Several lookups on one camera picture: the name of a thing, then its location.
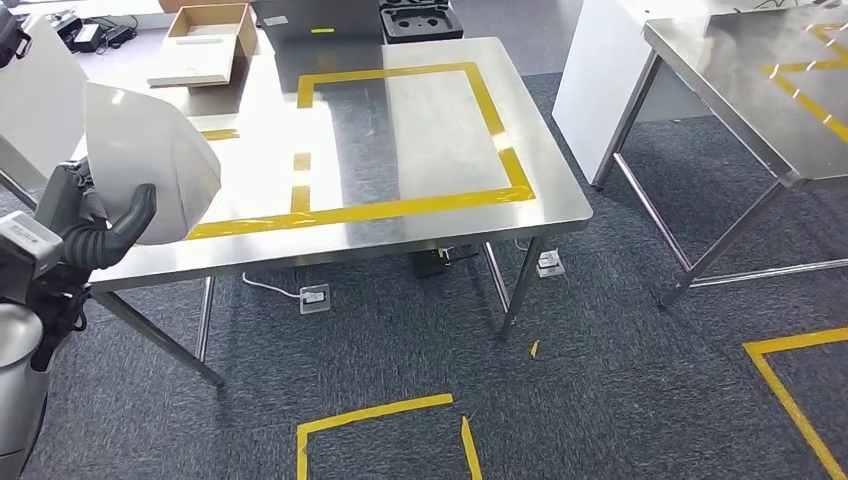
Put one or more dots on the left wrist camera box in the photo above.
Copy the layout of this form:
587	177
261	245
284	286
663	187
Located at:
26	242

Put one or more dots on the black foam tray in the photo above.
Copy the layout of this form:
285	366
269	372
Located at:
420	26

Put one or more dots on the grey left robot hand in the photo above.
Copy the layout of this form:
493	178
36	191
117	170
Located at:
76	199

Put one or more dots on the open cardboard box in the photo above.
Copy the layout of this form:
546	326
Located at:
199	63

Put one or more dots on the black router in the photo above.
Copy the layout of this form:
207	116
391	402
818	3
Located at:
430	265

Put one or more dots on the white plastic body part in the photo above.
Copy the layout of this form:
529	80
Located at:
152	159

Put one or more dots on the grey floor socket box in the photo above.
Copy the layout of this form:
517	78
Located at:
550	265
314	299

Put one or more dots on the yellow tape scrap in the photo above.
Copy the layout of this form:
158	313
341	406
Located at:
534	350

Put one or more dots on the grey flat case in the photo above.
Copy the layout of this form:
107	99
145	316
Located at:
318	20

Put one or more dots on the stainless steel workbench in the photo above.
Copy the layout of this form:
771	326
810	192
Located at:
729	79
437	132

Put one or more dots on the white pillar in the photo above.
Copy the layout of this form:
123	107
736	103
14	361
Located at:
596	79

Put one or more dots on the black power adapter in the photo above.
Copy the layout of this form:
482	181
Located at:
118	34
86	36
66	26

